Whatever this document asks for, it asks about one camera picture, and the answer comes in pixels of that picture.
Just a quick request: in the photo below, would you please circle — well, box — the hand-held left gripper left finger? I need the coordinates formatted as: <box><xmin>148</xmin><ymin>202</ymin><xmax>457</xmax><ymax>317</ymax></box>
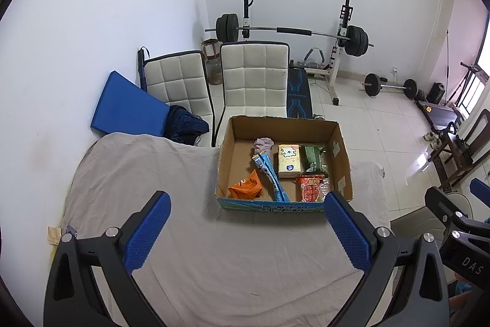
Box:
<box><xmin>43</xmin><ymin>190</ymin><xmax>172</xmax><ymax>327</ymax></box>

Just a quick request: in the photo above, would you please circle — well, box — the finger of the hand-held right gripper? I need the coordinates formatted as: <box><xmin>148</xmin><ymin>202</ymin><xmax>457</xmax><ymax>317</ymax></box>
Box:
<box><xmin>425</xmin><ymin>186</ymin><xmax>470</xmax><ymax>236</ymax></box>
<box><xmin>470</xmin><ymin>177</ymin><xmax>490</xmax><ymax>207</ymax></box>

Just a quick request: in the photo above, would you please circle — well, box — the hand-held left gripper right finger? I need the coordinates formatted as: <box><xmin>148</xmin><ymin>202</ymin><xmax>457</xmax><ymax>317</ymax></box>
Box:
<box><xmin>323</xmin><ymin>191</ymin><xmax>451</xmax><ymax>327</ymax></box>

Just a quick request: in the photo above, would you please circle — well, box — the red snack packet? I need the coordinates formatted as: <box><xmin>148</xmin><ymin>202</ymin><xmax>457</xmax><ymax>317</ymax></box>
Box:
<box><xmin>296</xmin><ymin>175</ymin><xmax>330</xmax><ymax>203</ymax></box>

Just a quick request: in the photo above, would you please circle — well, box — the green snack packet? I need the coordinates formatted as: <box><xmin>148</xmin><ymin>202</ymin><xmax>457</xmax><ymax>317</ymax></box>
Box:
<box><xmin>300</xmin><ymin>145</ymin><xmax>328</xmax><ymax>175</ymax></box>

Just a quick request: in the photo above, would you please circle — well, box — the yellow tissue pack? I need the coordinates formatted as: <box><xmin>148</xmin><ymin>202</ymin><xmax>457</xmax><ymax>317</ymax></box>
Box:
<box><xmin>277</xmin><ymin>144</ymin><xmax>301</xmax><ymax>179</ymax></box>

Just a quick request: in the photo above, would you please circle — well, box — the long blue snack packet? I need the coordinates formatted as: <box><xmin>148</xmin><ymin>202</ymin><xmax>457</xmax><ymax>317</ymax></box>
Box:
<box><xmin>251</xmin><ymin>152</ymin><xmax>290</xmax><ymax>203</ymax></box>

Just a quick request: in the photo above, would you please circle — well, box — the orange snack packet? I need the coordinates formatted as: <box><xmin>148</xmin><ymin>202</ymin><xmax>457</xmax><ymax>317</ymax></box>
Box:
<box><xmin>228</xmin><ymin>171</ymin><xmax>264</xmax><ymax>200</ymax></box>

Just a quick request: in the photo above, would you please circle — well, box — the cardboard box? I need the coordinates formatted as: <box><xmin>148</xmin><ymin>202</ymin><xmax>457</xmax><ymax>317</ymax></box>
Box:
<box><xmin>214</xmin><ymin>115</ymin><xmax>353</xmax><ymax>215</ymax></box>

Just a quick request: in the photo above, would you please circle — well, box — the pink cloth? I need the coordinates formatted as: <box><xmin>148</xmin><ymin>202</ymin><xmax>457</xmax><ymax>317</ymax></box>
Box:
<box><xmin>253</xmin><ymin>137</ymin><xmax>274</xmax><ymax>156</ymax></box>

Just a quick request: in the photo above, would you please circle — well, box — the beige plastic chair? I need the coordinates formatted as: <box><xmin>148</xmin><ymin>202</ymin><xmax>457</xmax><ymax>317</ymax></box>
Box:
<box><xmin>390</xmin><ymin>189</ymin><xmax>471</xmax><ymax>236</ymax></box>

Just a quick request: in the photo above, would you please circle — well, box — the dark wooden chair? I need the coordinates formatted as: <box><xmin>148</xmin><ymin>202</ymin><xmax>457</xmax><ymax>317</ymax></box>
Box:
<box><xmin>429</xmin><ymin>108</ymin><xmax>490</xmax><ymax>190</ymax></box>

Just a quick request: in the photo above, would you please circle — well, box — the pair of light shoes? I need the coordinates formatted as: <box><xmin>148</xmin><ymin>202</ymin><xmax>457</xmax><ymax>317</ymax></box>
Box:
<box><xmin>424</xmin><ymin>131</ymin><xmax>443</xmax><ymax>149</ymax></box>

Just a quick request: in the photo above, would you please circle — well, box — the beige paper scrap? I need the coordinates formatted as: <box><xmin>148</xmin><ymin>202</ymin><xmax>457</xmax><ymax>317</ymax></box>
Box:
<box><xmin>47</xmin><ymin>225</ymin><xmax>64</xmax><ymax>245</ymax></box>

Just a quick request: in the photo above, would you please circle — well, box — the grey tablecloth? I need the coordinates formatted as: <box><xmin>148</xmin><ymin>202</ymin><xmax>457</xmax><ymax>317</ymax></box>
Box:
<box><xmin>63</xmin><ymin>131</ymin><xmax>391</xmax><ymax>327</ymax></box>

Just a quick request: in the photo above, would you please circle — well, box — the black speaker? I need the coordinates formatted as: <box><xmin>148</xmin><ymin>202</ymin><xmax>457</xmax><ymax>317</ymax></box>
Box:
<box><xmin>426</xmin><ymin>82</ymin><xmax>446</xmax><ymax>105</ymax></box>

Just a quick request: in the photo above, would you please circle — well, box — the dark blue garment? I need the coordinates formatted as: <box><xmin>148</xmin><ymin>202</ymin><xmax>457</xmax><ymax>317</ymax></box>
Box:
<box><xmin>164</xmin><ymin>105</ymin><xmax>210</xmax><ymax>146</ymax></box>

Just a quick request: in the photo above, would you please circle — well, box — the blue foam mat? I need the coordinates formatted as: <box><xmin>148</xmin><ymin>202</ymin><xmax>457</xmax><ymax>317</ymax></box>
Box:
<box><xmin>90</xmin><ymin>71</ymin><xmax>172</xmax><ymax>138</ymax></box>

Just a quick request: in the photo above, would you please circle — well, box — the short barbell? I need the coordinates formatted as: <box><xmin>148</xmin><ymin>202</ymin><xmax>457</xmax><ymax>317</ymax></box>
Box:
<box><xmin>362</xmin><ymin>73</ymin><xmax>419</xmax><ymax>100</ymax></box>

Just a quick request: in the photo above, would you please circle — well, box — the black bench pad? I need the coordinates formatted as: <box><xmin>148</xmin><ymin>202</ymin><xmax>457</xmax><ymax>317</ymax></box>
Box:
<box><xmin>286</xmin><ymin>67</ymin><xmax>311</xmax><ymax>119</ymax></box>

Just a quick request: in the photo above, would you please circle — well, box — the white padded chair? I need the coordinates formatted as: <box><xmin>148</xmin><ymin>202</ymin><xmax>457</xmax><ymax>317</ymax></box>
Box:
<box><xmin>212</xmin><ymin>41</ymin><xmax>290</xmax><ymax>147</ymax></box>
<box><xmin>142</xmin><ymin>50</ymin><xmax>215</xmax><ymax>147</ymax></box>

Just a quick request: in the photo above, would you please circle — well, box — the black and blue bar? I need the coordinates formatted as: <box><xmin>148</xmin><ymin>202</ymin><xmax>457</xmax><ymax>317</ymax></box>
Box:
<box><xmin>138</xmin><ymin>47</ymin><xmax>149</xmax><ymax>92</ymax></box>

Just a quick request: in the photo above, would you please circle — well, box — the glass jar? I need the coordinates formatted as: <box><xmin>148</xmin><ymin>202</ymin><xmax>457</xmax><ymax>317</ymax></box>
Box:
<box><xmin>207</xmin><ymin>57</ymin><xmax>223</xmax><ymax>86</ymax></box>

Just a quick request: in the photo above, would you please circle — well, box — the white bench press rack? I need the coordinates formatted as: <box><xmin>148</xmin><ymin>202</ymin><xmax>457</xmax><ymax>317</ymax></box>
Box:
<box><xmin>241</xmin><ymin>0</ymin><xmax>353</xmax><ymax>106</ymax></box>

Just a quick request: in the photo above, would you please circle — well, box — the long barbell with black plates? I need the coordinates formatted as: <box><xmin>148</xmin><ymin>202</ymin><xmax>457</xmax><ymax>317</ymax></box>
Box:
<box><xmin>205</xmin><ymin>13</ymin><xmax>375</xmax><ymax>56</ymax></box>

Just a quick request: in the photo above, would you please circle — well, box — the black metal frame stand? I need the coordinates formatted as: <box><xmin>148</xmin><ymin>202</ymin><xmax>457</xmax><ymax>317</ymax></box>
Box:
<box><xmin>444</xmin><ymin>29</ymin><xmax>490</xmax><ymax>109</ymax></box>

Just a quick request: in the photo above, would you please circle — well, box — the grey curved exercise handle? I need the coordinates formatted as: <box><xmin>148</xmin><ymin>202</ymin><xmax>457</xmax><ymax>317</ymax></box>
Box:
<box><xmin>304</xmin><ymin>47</ymin><xmax>330</xmax><ymax>69</ymax></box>

